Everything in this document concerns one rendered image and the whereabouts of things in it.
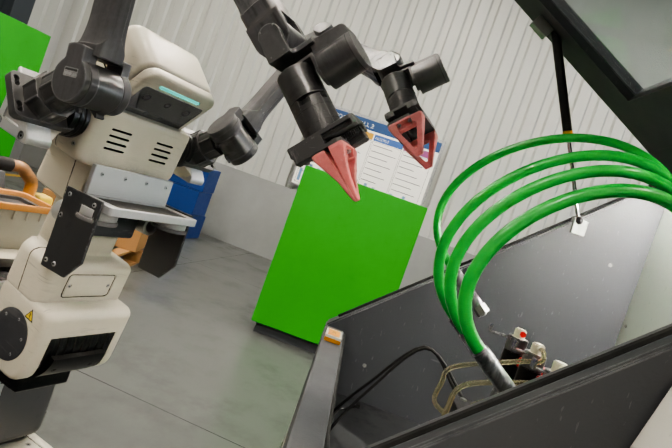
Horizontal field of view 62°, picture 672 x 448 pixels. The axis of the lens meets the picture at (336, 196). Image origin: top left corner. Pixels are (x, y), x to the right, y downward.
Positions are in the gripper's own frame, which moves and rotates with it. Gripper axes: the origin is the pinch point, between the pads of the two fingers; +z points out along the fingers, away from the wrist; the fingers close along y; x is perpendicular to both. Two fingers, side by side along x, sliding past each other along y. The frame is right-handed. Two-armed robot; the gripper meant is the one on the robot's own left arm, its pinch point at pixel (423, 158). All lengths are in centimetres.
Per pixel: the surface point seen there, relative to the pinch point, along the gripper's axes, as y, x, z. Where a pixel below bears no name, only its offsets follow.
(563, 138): -2.6, -22.0, 9.8
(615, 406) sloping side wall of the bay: -32, -13, 51
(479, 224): -25.7, -8.0, 28.8
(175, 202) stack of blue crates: 360, 368, -344
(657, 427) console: -32, -15, 53
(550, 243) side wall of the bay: 25.2, -13.1, 14.0
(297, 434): -29, 18, 44
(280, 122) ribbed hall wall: 437, 244, -451
